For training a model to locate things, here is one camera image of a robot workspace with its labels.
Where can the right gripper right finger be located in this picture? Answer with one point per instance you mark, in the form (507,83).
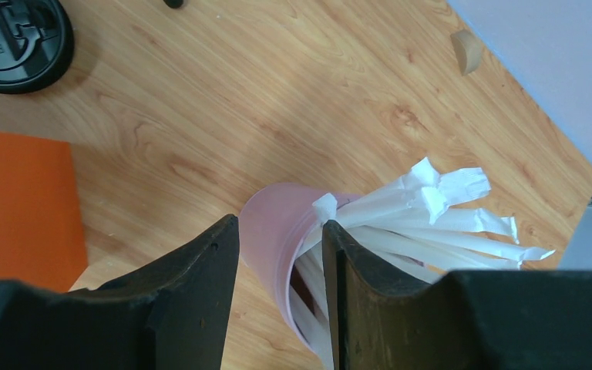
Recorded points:
(384,318)

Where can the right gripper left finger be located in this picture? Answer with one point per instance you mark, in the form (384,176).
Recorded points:
(171,313)

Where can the pink straw holder cup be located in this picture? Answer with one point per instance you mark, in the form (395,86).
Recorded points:
(280,241)

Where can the orange paper bag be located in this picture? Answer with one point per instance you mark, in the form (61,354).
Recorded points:
(41,233)

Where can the bundle of wrapped straws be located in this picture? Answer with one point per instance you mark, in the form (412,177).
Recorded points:
(421,224)

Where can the small brown tape roll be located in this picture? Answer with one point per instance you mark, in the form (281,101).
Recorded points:
(468,50)

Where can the grey tripod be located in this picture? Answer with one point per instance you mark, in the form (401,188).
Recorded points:
(174,4)

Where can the stack of black lids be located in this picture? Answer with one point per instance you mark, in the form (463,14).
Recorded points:
(37,45)

